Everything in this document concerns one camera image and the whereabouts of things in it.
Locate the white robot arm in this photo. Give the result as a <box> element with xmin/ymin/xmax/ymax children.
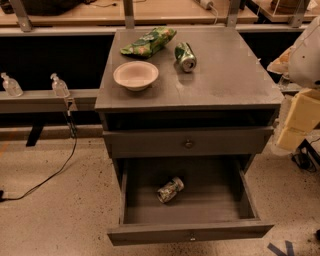
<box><xmin>267</xmin><ymin>17</ymin><xmax>320</xmax><ymax>151</ymax></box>

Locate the closed grey middle drawer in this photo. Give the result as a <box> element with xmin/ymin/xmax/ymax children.
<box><xmin>103</xmin><ymin>127</ymin><xmax>272</xmax><ymax>158</ymax></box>

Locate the grey drawer cabinet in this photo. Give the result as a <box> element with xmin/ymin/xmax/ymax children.
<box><xmin>94</xmin><ymin>26</ymin><xmax>285</xmax><ymax>247</ymax></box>

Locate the open grey bottom drawer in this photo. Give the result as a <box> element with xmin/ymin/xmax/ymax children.
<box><xmin>108</xmin><ymin>156</ymin><xmax>273</xmax><ymax>246</ymax></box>

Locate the green soda can on counter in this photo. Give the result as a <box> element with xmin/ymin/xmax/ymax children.
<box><xmin>174</xmin><ymin>42</ymin><xmax>197</xmax><ymax>73</ymax></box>

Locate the white bowl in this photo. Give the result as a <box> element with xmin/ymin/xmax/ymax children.
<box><xmin>113</xmin><ymin>61</ymin><xmax>159</xmax><ymax>91</ymax></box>

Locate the green chip bag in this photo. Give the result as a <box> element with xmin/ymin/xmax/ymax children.
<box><xmin>120</xmin><ymin>27</ymin><xmax>177</xmax><ymax>58</ymax></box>

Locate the clear soap bottle near cabinet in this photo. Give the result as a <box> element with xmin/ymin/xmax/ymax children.
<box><xmin>50</xmin><ymin>73</ymin><xmax>70</xmax><ymax>98</ymax></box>

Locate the white power adapter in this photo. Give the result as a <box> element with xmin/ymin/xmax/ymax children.
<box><xmin>200</xmin><ymin>0</ymin><xmax>214</xmax><ymax>10</ymax></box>

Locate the clear soap bottle far left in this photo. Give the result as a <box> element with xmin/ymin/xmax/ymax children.
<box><xmin>1</xmin><ymin>72</ymin><xmax>23</xmax><ymax>97</ymax></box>

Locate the blue floor tape mark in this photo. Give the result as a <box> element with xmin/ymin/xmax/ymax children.
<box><xmin>267</xmin><ymin>240</ymin><xmax>296</xmax><ymax>256</ymax></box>

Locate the black floor cable left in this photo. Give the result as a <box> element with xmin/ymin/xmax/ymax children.
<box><xmin>0</xmin><ymin>99</ymin><xmax>78</xmax><ymax>203</ymax></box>

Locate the grey metal rail shelf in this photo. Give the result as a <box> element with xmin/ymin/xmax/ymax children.
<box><xmin>0</xmin><ymin>89</ymin><xmax>98</xmax><ymax>114</ymax></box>

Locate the black cables right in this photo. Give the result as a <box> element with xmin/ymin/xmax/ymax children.
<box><xmin>290</xmin><ymin>136</ymin><xmax>320</xmax><ymax>173</ymax></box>

